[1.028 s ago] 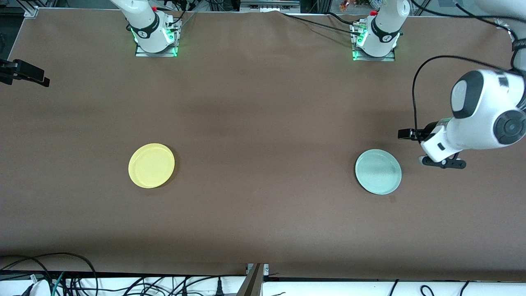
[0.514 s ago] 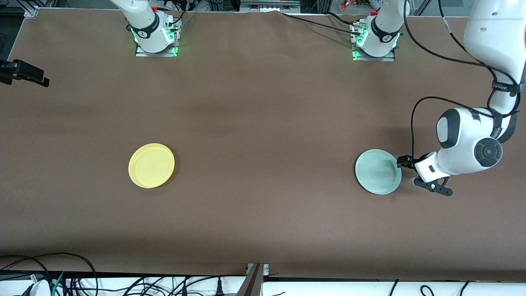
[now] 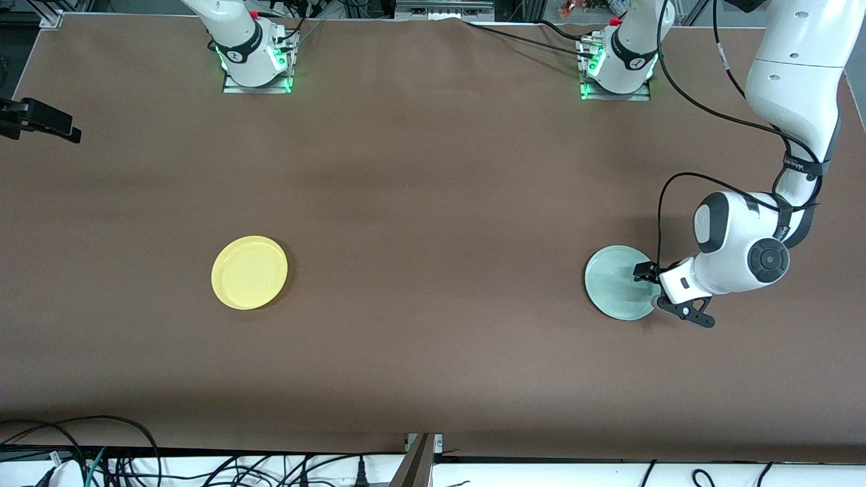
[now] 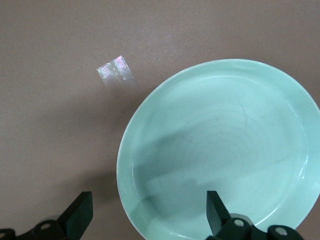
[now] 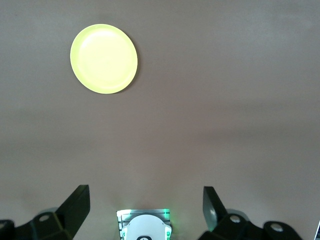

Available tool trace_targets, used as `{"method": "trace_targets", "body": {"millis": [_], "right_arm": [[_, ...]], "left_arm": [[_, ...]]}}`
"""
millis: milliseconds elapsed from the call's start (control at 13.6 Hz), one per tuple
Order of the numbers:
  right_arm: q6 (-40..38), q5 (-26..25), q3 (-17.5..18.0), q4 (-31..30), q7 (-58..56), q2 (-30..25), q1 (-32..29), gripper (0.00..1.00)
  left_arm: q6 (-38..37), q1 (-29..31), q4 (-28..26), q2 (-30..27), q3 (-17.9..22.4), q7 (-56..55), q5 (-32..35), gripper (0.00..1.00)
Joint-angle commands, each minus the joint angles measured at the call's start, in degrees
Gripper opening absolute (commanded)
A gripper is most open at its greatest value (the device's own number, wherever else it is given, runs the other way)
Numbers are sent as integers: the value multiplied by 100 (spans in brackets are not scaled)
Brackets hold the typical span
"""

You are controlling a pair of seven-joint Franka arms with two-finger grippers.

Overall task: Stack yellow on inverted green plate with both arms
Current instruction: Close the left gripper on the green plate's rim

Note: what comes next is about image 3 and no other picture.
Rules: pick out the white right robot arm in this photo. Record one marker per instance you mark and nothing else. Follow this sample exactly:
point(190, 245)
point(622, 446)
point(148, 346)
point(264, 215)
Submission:
point(233, 34)

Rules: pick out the grey metal rack unit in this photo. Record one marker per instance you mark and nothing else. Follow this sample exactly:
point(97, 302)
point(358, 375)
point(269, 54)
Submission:
point(443, 8)

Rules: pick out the pale green plastic plate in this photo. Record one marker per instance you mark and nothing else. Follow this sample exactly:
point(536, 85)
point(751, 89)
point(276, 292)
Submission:
point(616, 284)

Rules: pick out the brown table cover sheet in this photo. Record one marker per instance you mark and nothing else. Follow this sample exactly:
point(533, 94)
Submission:
point(433, 352)

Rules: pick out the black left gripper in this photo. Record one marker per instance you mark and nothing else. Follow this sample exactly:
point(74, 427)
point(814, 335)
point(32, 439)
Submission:
point(648, 272)

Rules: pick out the grey metal frame bracket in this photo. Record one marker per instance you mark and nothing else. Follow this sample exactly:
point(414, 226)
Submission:
point(418, 467)

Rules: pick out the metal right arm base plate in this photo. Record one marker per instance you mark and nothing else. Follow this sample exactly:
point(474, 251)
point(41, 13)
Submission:
point(257, 88)

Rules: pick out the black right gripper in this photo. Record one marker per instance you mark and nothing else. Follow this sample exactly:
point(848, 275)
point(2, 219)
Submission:
point(42, 118)

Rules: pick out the yellow plastic plate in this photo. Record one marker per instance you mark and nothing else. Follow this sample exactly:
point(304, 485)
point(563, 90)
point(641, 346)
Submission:
point(249, 272)

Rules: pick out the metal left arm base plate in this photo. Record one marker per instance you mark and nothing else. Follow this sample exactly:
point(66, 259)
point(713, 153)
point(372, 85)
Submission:
point(619, 96)

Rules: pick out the white lower shelf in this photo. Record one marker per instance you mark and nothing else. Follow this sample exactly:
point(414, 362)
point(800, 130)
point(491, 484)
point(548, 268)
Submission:
point(541, 477)

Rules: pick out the aluminium frame profile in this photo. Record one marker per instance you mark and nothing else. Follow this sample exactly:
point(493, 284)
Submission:
point(51, 17)

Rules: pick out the black power plug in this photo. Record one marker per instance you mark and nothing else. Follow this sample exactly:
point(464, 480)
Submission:
point(360, 477)

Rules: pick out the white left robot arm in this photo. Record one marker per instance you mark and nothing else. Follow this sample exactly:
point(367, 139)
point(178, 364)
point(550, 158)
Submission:
point(798, 67)

